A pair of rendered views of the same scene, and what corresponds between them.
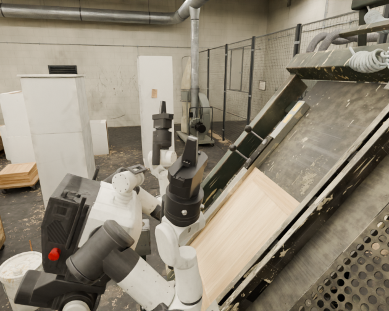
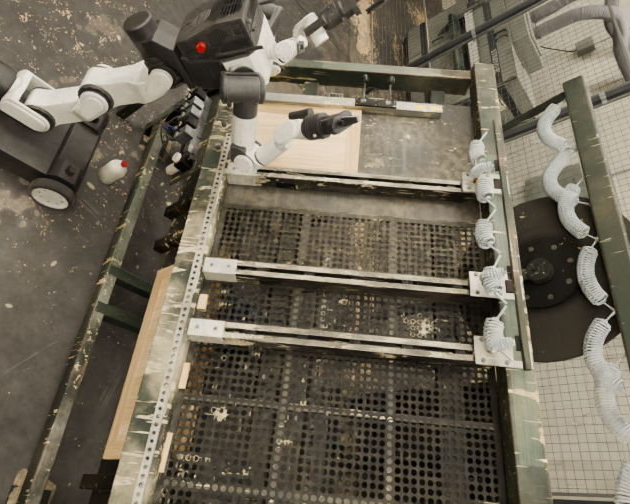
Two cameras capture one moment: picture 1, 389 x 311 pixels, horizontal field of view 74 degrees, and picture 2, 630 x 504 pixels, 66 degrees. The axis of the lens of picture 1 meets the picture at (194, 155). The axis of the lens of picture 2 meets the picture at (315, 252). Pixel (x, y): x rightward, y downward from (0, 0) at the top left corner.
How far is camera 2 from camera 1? 1.20 m
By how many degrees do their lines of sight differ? 40
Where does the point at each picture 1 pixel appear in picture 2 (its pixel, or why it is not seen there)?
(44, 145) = not seen: outside the picture
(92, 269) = (234, 99)
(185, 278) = (273, 152)
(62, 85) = not seen: outside the picture
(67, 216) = (235, 38)
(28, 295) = (142, 37)
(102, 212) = (257, 59)
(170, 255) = (282, 140)
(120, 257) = (252, 107)
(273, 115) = (419, 84)
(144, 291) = (244, 134)
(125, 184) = (287, 55)
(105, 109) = not seen: outside the picture
